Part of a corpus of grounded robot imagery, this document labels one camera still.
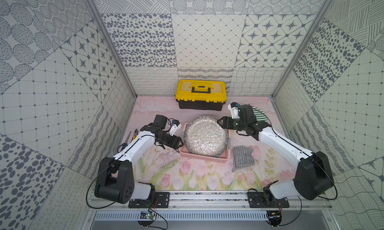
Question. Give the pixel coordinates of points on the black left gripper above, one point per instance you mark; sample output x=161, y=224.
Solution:
x=173, y=141

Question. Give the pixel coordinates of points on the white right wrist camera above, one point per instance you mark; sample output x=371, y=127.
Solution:
x=234, y=110

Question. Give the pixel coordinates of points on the yellow handled pliers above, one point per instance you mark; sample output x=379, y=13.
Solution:
x=134, y=135

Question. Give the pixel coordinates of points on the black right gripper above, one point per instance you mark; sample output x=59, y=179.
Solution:
x=226, y=121

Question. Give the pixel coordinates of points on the green white striped plate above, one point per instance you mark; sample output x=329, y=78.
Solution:
x=260, y=115

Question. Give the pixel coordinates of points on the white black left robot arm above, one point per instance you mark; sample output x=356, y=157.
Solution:
x=115, y=181

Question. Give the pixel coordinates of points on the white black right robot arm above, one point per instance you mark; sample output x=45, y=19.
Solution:
x=313, y=171

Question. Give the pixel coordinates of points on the speckled grey ceramic plate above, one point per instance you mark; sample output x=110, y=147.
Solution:
x=203, y=136

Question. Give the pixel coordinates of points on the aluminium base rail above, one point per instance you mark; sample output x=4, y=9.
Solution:
x=232, y=200

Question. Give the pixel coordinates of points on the grey fluffy cloth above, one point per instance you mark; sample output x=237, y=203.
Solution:
x=242, y=157

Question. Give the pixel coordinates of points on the blue handled scissors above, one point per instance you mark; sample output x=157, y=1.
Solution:
x=121, y=147

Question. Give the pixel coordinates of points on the yellow and black toolbox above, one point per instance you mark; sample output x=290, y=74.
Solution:
x=201, y=95

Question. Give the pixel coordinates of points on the pink perforated plastic basket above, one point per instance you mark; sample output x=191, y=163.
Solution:
x=222, y=159

